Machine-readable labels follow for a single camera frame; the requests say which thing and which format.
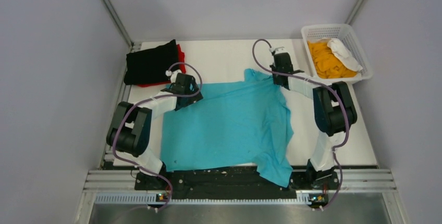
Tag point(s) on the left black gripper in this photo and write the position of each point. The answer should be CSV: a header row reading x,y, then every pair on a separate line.
x,y
192,99

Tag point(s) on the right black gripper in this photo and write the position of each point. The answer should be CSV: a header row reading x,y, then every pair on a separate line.
x,y
276,82

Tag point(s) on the cyan t-shirt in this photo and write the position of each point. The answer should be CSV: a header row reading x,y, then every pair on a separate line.
x,y
234,124

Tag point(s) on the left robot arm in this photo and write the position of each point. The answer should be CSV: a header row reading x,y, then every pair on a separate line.
x,y
130,129

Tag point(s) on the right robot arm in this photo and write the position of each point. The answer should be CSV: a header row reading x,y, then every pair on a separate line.
x,y
334,113

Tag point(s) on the folded black t-shirt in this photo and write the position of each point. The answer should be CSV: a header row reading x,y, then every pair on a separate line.
x,y
148,67

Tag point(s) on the orange t-shirt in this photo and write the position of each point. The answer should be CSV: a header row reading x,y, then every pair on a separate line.
x,y
326,64

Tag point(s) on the white t-shirt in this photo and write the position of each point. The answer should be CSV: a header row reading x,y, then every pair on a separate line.
x,y
343,54

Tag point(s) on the white plastic basket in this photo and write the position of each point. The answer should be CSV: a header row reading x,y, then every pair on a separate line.
x,y
344,32

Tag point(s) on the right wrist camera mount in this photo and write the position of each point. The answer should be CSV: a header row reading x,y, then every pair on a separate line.
x,y
277,50

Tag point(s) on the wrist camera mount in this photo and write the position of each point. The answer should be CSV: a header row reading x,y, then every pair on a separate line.
x,y
172,74
277,50

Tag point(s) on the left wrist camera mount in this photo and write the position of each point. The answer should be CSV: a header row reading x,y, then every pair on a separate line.
x,y
172,74

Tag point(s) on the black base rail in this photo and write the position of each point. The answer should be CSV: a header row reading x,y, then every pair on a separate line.
x,y
232,183

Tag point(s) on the aluminium frame rail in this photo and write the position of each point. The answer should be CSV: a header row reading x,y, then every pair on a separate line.
x,y
97,180

